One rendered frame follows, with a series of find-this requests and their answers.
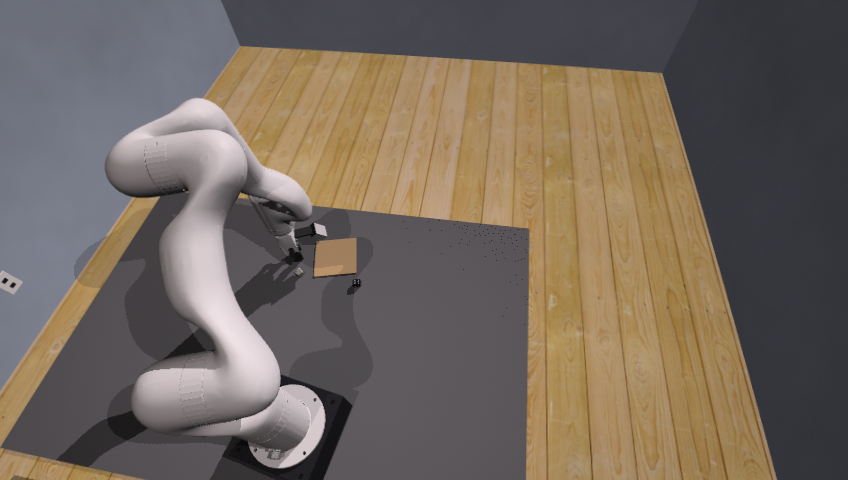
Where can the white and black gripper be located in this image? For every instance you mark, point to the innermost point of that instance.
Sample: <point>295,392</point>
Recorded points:
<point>289,244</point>

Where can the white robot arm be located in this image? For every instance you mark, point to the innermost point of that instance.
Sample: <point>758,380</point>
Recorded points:
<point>234,383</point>

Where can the tan mat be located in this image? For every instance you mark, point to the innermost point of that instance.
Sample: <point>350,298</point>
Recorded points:
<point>335,257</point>

